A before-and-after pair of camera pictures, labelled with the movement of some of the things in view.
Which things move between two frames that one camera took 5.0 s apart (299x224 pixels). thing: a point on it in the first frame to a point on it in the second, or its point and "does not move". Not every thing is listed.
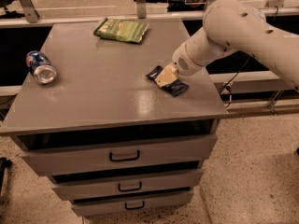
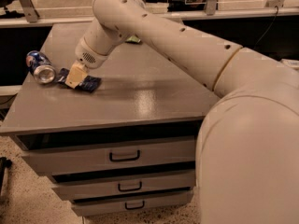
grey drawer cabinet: x=112 y=141 does not move
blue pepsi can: x=41 y=67 does not move
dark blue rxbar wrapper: x=175 y=88 to x=90 y=84
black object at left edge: x=4 y=163 does not move
